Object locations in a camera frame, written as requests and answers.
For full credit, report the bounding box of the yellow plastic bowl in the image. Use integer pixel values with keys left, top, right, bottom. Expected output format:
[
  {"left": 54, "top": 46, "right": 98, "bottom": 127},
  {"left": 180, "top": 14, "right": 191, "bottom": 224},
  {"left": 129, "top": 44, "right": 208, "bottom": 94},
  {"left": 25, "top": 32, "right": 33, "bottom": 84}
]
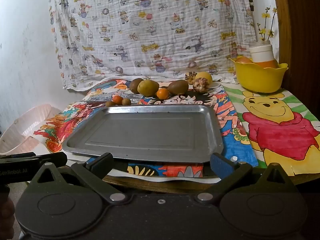
[{"left": 229, "top": 57, "right": 288, "bottom": 93}]

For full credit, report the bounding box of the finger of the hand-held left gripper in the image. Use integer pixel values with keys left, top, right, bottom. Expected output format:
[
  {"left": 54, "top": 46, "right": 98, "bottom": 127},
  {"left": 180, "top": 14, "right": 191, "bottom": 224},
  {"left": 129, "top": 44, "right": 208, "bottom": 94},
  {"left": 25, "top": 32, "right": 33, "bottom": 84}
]
[{"left": 34, "top": 152, "right": 68, "bottom": 168}]

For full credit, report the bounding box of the metal tray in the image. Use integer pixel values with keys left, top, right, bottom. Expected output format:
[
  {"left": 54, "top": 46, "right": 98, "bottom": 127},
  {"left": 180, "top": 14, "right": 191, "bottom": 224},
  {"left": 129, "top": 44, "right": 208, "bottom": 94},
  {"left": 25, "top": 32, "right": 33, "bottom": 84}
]
[{"left": 62, "top": 104, "right": 224, "bottom": 163}]

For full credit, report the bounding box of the pink plastic basket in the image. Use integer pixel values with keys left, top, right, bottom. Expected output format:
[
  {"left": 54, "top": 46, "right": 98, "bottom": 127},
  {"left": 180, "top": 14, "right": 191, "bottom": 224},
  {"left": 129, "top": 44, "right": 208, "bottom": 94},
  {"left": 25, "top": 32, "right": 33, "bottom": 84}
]
[{"left": 0, "top": 104, "right": 63, "bottom": 155}]

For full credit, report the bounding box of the white plastic jar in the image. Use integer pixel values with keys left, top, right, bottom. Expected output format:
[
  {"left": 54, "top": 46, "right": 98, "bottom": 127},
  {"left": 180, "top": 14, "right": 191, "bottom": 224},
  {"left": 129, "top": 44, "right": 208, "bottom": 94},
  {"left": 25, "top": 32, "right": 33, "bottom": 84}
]
[{"left": 248, "top": 41, "right": 278, "bottom": 68}]

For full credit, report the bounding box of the green-brown pear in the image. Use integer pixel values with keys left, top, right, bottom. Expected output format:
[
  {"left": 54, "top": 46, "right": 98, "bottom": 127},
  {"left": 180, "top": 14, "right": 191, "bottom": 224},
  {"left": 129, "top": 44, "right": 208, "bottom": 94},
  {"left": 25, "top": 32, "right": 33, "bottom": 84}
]
[{"left": 137, "top": 79, "right": 160, "bottom": 97}]

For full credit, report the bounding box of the orange fruit in bowl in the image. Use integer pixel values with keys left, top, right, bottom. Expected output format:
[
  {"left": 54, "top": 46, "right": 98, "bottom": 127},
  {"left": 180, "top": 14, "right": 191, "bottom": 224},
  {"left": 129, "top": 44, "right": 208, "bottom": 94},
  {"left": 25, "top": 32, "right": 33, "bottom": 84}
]
[{"left": 235, "top": 55, "right": 253, "bottom": 64}]

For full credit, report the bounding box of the yellow bear drawing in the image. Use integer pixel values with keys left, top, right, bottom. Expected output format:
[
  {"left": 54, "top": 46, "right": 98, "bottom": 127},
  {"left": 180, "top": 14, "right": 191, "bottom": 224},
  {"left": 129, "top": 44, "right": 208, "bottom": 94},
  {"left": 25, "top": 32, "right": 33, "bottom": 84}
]
[{"left": 222, "top": 84, "right": 320, "bottom": 178}]

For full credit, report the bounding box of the round yellow fruit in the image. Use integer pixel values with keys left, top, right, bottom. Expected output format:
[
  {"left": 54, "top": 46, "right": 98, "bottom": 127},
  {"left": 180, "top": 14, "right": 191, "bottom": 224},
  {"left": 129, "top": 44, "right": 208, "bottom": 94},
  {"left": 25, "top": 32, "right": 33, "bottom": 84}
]
[{"left": 195, "top": 71, "right": 213, "bottom": 85}]

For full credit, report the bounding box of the wooden headboard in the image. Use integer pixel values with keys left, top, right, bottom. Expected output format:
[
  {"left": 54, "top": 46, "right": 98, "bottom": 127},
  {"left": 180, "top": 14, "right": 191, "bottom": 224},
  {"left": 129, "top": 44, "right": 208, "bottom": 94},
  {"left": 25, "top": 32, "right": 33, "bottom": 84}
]
[{"left": 271, "top": 0, "right": 320, "bottom": 130}]

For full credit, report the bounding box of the cartoon printed white blanket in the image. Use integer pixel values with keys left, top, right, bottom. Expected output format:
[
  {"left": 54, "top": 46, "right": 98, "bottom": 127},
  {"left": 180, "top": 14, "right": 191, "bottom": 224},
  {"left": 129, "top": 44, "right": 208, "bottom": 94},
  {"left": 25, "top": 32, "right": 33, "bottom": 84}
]
[{"left": 49, "top": 0, "right": 257, "bottom": 92}]

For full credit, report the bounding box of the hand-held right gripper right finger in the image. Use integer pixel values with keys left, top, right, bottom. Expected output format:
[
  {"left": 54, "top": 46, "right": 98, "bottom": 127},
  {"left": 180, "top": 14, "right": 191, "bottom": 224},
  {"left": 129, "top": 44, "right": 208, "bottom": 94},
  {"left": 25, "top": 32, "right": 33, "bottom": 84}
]
[{"left": 193, "top": 152, "right": 300, "bottom": 204}]

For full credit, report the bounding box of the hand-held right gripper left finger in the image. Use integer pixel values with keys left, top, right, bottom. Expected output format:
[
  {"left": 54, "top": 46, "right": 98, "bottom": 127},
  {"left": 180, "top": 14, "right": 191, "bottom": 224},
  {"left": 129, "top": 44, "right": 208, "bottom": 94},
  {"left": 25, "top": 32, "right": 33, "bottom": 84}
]
[{"left": 29, "top": 152, "right": 130, "bottom": 204}]

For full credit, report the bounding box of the brown kiwi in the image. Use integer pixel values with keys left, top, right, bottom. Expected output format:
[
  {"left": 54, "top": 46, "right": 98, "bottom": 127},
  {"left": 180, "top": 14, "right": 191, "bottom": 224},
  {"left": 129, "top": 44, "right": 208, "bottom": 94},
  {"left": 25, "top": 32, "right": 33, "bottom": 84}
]
[
  {"left": 167, "top": 79, "right": 189, "bottom": 95},
  {"left": 129, "top": 78, "right": 145, "bottom": 94}
]

